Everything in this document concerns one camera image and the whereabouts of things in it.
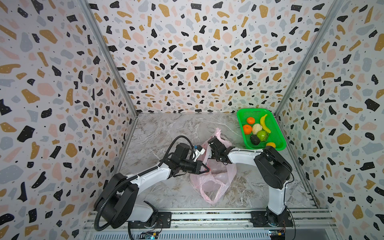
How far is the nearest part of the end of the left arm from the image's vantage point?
674mm

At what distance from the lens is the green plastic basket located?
987mm

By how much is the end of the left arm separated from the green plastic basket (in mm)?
383
